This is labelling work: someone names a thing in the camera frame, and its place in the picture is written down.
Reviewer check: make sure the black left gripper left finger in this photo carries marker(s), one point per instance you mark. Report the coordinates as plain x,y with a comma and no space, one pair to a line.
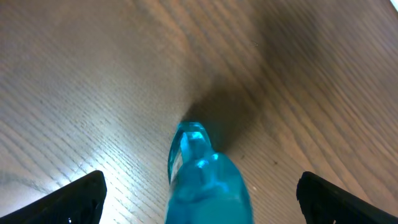
80,202

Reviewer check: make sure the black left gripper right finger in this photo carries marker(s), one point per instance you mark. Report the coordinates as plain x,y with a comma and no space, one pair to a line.
322,202

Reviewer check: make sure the blue mouthwash bottle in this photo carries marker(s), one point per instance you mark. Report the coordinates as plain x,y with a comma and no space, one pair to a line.
205,186

